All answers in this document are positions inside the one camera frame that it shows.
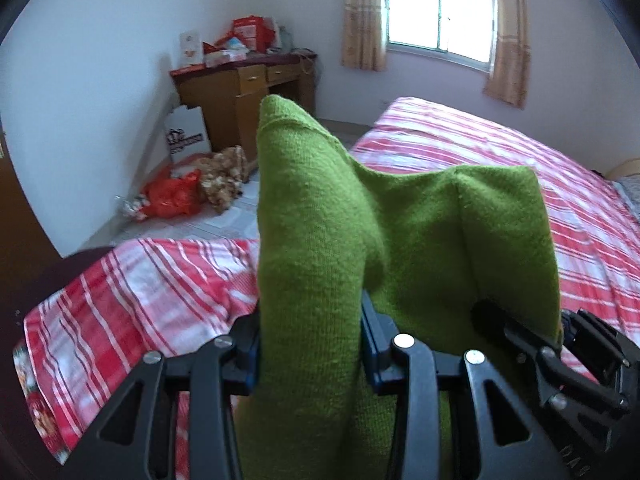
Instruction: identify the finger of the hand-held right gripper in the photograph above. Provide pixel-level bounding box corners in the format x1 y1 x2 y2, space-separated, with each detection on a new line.
471 298 630 414
561 308 639 392

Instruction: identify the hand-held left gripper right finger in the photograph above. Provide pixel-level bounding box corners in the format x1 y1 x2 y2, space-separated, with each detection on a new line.
361 291 567 480

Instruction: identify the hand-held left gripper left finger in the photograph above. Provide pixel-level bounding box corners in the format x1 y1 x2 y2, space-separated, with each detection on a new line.
60 310 262 480

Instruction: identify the green striped knitted sweater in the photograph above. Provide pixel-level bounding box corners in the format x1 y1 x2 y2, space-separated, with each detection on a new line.
234 94 562 480

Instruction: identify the striped pillow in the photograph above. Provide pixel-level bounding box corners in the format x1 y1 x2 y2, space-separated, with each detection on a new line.
614 178 640 213

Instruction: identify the red plastic bag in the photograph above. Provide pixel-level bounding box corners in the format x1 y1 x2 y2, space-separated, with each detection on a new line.
141 169 204 219

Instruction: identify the yellow wooden headboard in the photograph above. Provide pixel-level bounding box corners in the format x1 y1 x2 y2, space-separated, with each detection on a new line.
604 157 640 181

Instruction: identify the red striped bed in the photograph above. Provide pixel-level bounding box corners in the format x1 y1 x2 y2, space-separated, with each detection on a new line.
12 96 640 466

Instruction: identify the silver foil wrapper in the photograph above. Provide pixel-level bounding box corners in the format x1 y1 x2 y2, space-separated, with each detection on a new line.
116 194 152 222

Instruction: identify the dark wooden footboard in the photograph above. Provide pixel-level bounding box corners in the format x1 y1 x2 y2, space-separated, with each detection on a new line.
14 246 122 333

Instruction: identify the floral printed blanket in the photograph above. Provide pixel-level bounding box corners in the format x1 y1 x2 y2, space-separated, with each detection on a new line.
14 347 68 463

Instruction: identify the white paper bag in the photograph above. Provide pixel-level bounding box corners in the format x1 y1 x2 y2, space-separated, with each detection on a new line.
164 105 213 165

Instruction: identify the brown wooden desk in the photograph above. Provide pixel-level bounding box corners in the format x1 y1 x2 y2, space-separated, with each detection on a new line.
169 51 319 161

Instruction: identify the beige curtain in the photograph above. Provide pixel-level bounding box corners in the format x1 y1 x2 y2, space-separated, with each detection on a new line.
341 0 389 73
482 0 531 109

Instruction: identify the pile of red white packets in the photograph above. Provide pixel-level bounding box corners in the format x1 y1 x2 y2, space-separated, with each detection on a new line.
202 34 249 67

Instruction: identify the red gift box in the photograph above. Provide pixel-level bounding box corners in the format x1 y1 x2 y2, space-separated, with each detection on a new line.
232 16 277 54

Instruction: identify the window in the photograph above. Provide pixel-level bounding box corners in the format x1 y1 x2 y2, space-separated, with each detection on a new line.
387 0 499 67

